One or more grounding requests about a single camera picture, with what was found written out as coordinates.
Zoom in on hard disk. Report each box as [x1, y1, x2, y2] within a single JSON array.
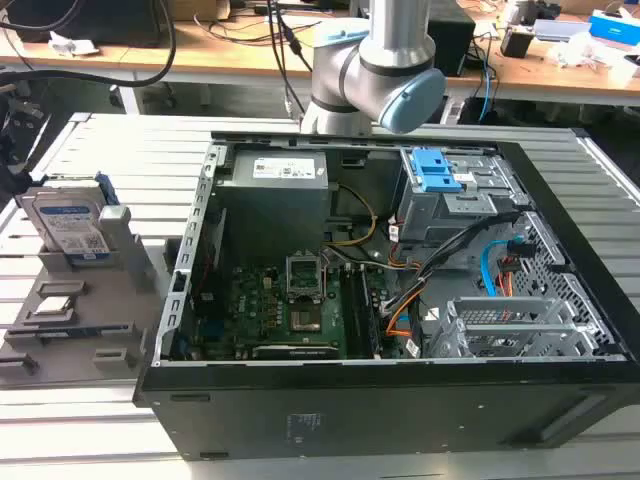
[[14, 172, 122, 266]]

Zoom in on square chipset heat sink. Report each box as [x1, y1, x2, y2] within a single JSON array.
[[289, 309, 323, 334]]

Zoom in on blue wire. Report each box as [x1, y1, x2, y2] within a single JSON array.
[[478, 239, 522, 297]]

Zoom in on small black box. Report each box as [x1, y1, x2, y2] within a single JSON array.
[[500, 25, 536, 58]]

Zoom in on long wooden desk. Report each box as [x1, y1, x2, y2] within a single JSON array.
[[0, 0, 371, 117]]

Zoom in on orange wire with black plug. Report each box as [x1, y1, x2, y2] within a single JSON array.
[[498, 238, 532, 321]]

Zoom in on white plastic bag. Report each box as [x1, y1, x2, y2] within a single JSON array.
[[548, 31, 614, 69]]

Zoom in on grey metal drive cage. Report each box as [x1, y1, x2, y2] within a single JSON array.
[[397, 147, 527, 252]]

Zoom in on crumpled white paper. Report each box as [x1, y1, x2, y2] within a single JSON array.
[[48, 30, 101, 58]]

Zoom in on thin black cable with plug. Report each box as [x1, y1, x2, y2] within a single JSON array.
[[266, 0, 314, 121]]

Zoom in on grey metal disk bay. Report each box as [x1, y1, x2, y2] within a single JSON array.
[[424, 295, 619, 359]]

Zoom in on hanging blue cable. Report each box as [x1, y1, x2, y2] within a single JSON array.
[[476, 49, 502, 124]]

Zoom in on grey flat tray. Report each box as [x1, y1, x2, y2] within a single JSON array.
[[531, 18, 594, 44]]

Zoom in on CPU socket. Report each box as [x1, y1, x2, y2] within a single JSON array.
[[283, 248, 327, 305]]

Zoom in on black cable bundle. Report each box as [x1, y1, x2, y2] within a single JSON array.
[[378, 211, 517, 317]]

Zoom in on large black box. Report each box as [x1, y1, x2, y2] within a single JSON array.
[[4, 0, 174, 49]]

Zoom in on black PC case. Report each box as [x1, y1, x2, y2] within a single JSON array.
[[132, 128, 640, 464]]

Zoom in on blue drive latch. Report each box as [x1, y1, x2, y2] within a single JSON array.
[[411, 148, 464, 194]]

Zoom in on silver CPU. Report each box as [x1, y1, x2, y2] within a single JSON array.
[[33, 297, 77, 317]]

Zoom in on grey power supply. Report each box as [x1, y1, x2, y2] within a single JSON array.
[[214, 149, 332, 252]]

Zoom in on grey parts rack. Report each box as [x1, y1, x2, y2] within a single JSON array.
[[0, 203, 176, 379]]

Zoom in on black RAM stick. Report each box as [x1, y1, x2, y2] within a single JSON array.
[[359, 272, 382, 359], [344, 269, 369, 359]]

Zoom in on black speaker box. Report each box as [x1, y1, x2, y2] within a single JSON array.
[[427, 6, 477, 77]]

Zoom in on blue cardboard box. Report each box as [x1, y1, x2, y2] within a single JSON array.
[[588, 10, 640, 42]]

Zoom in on wooden desk with clutter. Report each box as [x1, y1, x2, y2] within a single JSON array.
[[444, 9, 640, 109]]

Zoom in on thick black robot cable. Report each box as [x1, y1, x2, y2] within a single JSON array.
[[0, 0, 179, 90]]

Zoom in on yellow wires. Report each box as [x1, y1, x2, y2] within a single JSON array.
[[322, 184, 380, 248]]

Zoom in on green motherboard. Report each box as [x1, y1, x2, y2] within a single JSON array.
[[192, 262, 387, 361]]

